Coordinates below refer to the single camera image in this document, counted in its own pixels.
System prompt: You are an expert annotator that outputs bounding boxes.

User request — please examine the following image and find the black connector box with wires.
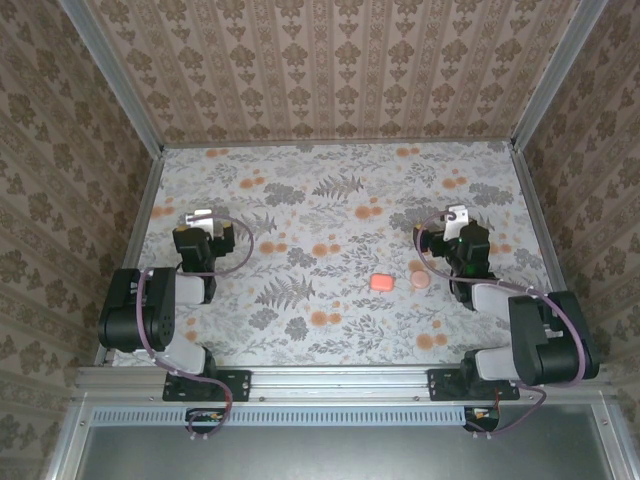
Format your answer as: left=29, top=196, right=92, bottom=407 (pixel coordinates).
left=185, top=407, right=229, bottom=435
left=463, top=405, right=502, bottom=432

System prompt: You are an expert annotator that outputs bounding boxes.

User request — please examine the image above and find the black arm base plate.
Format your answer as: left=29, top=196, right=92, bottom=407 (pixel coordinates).
left=163, top=368, right=252, bottom=402
left=428, top=368, right=521, bottom=402

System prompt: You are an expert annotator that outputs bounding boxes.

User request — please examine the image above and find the aluminium mounting rail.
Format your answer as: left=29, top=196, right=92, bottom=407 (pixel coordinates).
left=74, top=365, right=612, bottom=404

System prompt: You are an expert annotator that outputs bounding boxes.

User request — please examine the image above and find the grey slotted cable duct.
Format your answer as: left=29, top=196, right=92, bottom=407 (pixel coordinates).
left=92, top=405, right=469, bottom=427

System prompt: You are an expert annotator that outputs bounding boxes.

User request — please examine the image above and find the aluminium side rail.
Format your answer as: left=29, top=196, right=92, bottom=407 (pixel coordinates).
left=509, top=144, right=569, bottom=301
left=94, top=149, right=166, bottom=369

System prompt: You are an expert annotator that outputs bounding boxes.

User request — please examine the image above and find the aluminium corner post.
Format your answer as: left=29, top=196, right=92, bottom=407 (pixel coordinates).
left=509, top=0, right=614, bottom=151
left=58, top=0, right=166, bottom=156

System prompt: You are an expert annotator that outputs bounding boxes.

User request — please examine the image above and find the floral patterned tablecloth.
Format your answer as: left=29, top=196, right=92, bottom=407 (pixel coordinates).
left=107, top=141, right=586, bottom=367

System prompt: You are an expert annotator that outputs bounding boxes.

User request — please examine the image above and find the salmon pink earbud charging case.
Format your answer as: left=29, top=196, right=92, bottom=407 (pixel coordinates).
left=370, top=272, right=397, bottom=295

